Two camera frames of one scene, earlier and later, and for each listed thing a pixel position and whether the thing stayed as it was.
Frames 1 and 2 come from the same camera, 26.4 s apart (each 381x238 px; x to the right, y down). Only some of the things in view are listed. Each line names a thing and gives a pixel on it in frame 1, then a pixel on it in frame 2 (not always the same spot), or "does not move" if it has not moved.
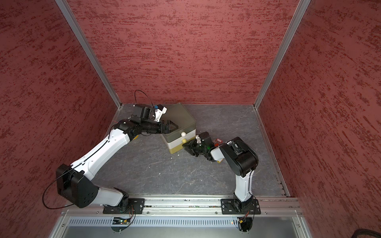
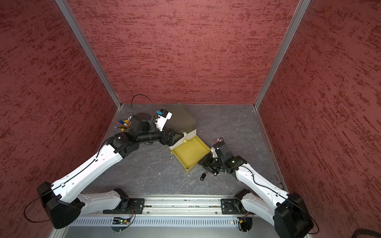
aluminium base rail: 183,217 does not move
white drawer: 178,141 does not move
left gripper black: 168,123 to 170,142
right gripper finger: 188,147 to 206,162
